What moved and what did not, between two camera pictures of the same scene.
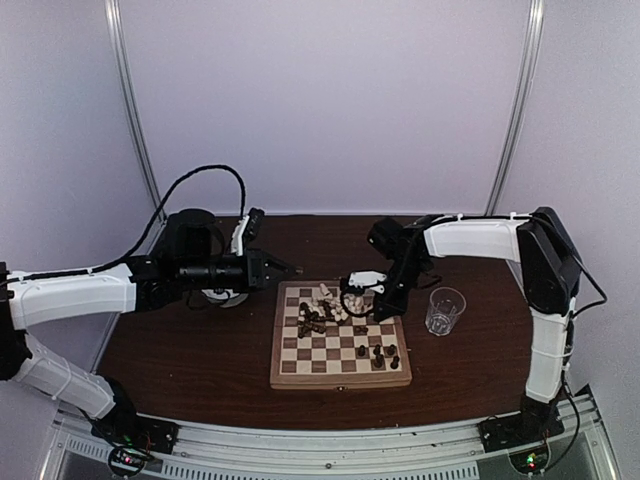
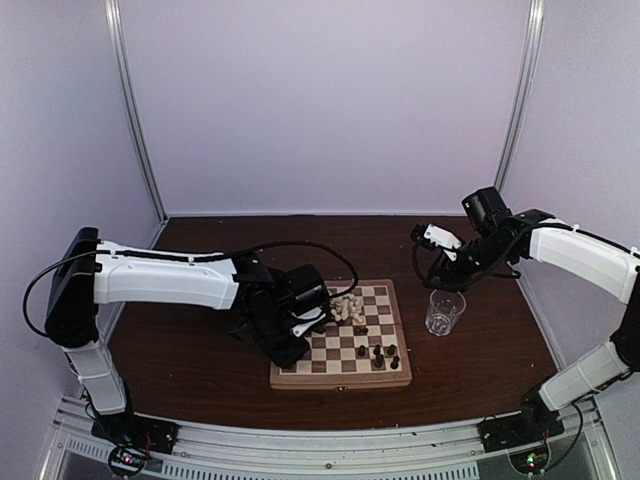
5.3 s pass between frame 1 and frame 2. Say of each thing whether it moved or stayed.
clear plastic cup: stayed
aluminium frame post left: stayed
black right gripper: moved
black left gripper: moved
